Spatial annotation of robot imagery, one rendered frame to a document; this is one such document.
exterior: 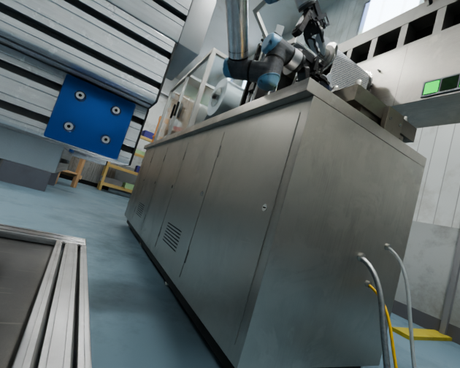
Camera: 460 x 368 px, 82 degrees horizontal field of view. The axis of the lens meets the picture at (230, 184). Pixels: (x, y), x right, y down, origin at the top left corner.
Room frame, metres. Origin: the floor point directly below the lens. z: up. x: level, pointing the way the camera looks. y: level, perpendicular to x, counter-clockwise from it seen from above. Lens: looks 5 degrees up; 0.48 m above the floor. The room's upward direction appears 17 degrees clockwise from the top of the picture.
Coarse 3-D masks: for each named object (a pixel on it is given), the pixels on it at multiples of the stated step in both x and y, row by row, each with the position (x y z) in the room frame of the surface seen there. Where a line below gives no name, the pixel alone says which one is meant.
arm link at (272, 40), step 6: (270, 36) 0.89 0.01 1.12; (276, 36) 0.89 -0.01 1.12; (264, 42) 0.92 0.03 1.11; (270, 42) 0.89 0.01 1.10; (276, 42) 0.89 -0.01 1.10; (282, 42) 0.90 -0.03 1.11; (264, 48) 0.90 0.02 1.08; (270, 48) 0.90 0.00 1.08; (276, 48) 0.90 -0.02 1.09; (282, 48) 0.90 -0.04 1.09; (288, 48) 0.91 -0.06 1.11; (294, 48) 0.93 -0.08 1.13; (276, 54) 0.90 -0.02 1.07; (282, 54) 0.90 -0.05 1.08; (288, 54) 0.92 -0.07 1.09; (288, 60) 0.93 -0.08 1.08
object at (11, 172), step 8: (0, 168) 3.36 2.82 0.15; (8, 168) 3.40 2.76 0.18; (16, 168) 3.44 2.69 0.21; (24, 168) 3.47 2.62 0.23; (32, 168) 3.51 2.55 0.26; (0, 176) 3.38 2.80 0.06; (8, 176) 3.41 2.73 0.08; (16, 176) 3.45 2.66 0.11; (24, 176) 3.49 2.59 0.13; (32, 176) 3.53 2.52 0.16; (40, 176) 3.56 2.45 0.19; (48, 176) 3.60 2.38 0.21; (56, 176) 4.65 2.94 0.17; (16, 184) 3.46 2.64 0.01; (24, 184) 3.50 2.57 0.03; (32, 184) 3.54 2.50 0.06; (40, 184) 3.58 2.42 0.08; (48, 184) 4.62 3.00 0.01
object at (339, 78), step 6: (336, 66) 1.07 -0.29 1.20; (330, 72) 1.06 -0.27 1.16; (336, 72) 1.07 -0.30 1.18; (342, 72) 1.09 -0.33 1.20; (336, 78) 1.08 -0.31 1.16; (342, 78) 1.10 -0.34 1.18; (348, 78) 1.11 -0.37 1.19; (336, 84) 1.08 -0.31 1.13; (342, 84) 1.10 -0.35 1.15; (348, 84) 1.11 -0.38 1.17
